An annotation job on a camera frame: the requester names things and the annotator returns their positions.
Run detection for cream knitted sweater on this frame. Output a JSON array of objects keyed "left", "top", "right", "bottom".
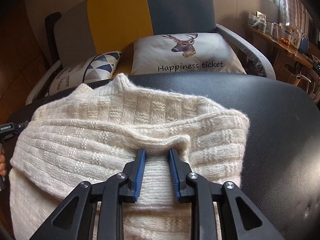
[{"left": 9, "top": 74, "right": 249, "bottom": 239}]

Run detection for person's left hand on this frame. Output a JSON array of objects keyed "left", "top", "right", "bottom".
[{"left": 0, "top": 148, "right": 7, "bottom": 176}]

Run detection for blue triangle pattern cushion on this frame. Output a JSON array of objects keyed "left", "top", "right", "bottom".
[{"left": 48, "top": 51, "right": 122, "bottom": 96}]

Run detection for white deer print cushion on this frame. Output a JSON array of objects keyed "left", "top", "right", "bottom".
[{"left": 131, "top": 33, "right": 246, "bottom": 75}]

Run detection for grey yellow blue armchair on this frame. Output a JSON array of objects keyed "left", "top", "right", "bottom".
[{"left": 24, "top": 0, "right": 277, "bottom": 106}]

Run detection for wooden side table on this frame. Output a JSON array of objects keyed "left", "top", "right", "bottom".
[{"left": 244, "top": 25, "right": 319, "bottom": 103}]

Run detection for glass jars on table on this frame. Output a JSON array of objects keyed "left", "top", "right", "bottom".
[{"left": 247, "top": 11, "right": 300, "bottom": 49}]

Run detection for window curtain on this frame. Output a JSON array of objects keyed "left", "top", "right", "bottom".
[{"left": 279, "top": 0, "right": 309, "bottom": 34}]

